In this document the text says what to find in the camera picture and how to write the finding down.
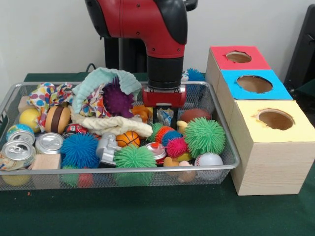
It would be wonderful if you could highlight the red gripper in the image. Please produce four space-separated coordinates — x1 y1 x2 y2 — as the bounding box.
141 83 187 130

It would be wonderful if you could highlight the crushed clear plastic bottle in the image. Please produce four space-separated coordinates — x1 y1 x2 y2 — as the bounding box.
157 107 174 126

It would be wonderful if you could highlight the mint green cloth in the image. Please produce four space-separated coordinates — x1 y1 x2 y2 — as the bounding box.
71 67 143 115

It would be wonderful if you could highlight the silver mesh bin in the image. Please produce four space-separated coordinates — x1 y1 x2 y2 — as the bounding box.
0 81 241 191

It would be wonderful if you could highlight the wooden box with three holes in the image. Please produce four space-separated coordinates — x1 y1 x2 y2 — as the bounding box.
205 45 315 197

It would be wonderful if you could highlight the large green spiky ball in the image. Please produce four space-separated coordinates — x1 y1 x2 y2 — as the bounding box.
184 117 226 158

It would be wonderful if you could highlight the purple spiky ball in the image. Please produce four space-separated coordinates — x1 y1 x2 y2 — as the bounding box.
102 76 135 118

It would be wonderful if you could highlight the cream cloth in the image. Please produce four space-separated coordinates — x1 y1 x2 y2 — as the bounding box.
68 105 153 138

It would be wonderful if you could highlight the white baseball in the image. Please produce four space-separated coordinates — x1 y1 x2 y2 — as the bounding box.
194 152 224 179

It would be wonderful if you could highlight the silver toy robot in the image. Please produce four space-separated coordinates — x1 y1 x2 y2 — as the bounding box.
95 133 122 168

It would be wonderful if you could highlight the dark green tablecloth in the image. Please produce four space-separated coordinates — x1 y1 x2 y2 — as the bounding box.
0 72 315 236

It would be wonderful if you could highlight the wooden cube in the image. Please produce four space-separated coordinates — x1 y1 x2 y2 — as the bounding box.
31 153 62 170
17 96 32 113

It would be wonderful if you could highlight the black chair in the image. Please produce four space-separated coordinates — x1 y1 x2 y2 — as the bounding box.
283 3 315 104

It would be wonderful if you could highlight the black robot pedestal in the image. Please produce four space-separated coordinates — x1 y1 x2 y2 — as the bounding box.
99 0 199 74

